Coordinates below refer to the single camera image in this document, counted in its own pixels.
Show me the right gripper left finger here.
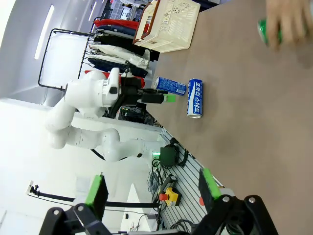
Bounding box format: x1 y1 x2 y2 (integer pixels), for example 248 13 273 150
38 171 111 235

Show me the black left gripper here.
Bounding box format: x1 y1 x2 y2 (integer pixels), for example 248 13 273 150
121 76 177 104

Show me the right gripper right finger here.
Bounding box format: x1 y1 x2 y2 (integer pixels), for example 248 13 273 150
192 167 279 235

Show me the blue Pocari Sweat can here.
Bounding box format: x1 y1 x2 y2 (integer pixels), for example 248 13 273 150
152 76 187 96
187 78 204 119

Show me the green soda can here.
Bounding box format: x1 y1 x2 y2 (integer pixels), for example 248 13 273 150
257 19 283 47

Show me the cream folding basket brown rim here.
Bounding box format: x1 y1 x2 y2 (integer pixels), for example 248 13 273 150
132 0 201 53

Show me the person left hand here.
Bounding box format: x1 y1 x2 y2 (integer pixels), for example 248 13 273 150
266 0 313 51

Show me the grey slotted aluminium plate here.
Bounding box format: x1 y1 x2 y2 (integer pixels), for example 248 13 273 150
146 128 222 235

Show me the red hanging garment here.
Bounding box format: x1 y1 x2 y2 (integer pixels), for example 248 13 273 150
93 19 150 34
84 70 147 87

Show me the black horizontal pole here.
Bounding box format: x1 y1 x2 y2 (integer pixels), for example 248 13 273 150
27 184 161 212

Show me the yellow emergency stop button box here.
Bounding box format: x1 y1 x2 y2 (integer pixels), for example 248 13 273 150
158 187 181 207

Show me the white tapered stand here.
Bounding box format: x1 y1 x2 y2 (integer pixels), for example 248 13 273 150
119 183 159 233

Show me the black power supply box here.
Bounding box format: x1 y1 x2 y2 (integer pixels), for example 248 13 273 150
160 144 179 169

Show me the navy checked hanging garment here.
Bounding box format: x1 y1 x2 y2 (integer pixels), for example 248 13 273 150
87 55 149 78

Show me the white hanging garment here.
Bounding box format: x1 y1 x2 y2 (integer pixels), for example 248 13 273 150
89 45 150 70

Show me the black hanging garment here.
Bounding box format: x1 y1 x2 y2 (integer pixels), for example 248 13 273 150
93 35 160 62

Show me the plain navy hanging garment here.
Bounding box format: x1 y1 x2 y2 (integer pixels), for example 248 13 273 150
95 24 137 37

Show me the black framed white panel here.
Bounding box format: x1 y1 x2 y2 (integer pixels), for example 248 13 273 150
38 28 98 93

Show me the white wall panel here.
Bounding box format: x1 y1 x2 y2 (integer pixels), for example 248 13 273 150
75 175 91 199

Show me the black coiled cable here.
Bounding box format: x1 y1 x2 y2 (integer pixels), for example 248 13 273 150
170 138 189 167

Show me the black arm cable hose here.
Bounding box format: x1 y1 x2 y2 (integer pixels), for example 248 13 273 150
90 62 132 162

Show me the grey cable bundle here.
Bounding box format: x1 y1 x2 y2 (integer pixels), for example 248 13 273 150
146 168 162 194

